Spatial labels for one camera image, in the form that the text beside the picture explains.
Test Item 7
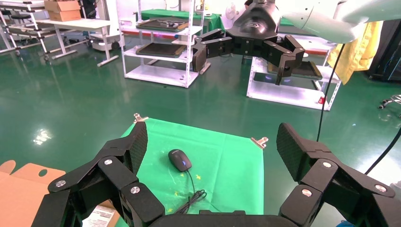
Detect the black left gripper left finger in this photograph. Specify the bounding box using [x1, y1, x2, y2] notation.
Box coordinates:
[31, 121, 166, 227]

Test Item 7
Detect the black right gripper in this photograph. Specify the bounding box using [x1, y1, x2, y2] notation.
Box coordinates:
[192, 0, 305, 86]

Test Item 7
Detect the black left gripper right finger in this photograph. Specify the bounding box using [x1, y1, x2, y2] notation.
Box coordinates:
[276, 122, 401, 227]

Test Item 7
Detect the black computer mouse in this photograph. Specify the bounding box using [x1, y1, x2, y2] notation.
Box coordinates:
[168, 149, 192, 172]

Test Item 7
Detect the black USB cable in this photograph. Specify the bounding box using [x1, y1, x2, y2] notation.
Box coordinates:
[174, 170, 208, 215]

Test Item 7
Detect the open brown cardboard box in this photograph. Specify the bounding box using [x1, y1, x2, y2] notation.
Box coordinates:
[0, 160, 121, 227]

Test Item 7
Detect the white printed paper sheet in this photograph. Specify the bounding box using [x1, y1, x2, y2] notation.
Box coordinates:
[82, 205, 116, 227]

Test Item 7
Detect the low white shelf rack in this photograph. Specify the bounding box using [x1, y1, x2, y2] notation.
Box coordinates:
[246, 31, 342, 112]

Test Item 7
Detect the empty dark tray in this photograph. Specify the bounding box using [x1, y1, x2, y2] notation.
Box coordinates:
[135, 42, 188, 59]
[268, 61, 323, 80]

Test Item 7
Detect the green covered table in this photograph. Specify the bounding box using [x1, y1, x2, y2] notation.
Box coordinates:
[141, 9, 226, 32]

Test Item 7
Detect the dark tray with parts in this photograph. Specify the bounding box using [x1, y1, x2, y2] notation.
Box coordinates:
[136, 18, 190, 33]

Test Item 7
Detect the tall white shelf rack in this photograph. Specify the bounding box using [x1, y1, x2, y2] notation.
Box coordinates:
[116, 0, 211, 88]

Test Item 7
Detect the green cloth mat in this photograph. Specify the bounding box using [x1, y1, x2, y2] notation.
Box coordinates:
[116, 117, 264, 227]

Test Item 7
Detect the office chair base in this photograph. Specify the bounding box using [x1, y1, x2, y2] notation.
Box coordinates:
[378, 94, 401, 118]

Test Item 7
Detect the yellow cloth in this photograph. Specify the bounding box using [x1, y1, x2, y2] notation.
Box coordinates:
[326, 21, 384, 85]

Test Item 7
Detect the white wheeled machine base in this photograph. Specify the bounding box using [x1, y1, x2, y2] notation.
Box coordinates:
[88, 31, 122, 52]

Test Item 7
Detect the black cabinet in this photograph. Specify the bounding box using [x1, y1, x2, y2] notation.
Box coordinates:
[368, 18, 401, 83]

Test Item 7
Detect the white work table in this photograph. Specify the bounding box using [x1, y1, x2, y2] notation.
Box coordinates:
[36, 18, 120, 67]

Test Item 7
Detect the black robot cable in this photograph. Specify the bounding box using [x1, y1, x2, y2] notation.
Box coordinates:
[316, 43, 346, 142]
[364, 128, 401, 175]

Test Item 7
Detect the white tube frame rack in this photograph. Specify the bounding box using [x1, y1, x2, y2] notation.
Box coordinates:
[0, 0, 52, 61]

